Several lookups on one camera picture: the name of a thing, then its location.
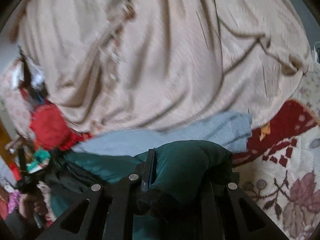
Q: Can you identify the green quilted puffer jacket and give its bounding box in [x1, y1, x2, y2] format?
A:
[47, 140, 232, 239]

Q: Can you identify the person's left hand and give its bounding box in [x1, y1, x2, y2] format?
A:
[18, 188, 48, 224]

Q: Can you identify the teal green cloth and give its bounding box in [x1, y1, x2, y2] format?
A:
[27, 148, 51, 173]

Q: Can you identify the red ruffled pillow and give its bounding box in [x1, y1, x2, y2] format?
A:
[29, 103, 93, 151]

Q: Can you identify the floral white red bedspread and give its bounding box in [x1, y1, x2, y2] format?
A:
[0, 60, 320, 240]

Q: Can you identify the light blue folded garment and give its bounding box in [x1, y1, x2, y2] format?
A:
[72, 111, 252, 157]

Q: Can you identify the beige embroidered blanket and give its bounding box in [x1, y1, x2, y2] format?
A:
[15, 0, 313, 132]

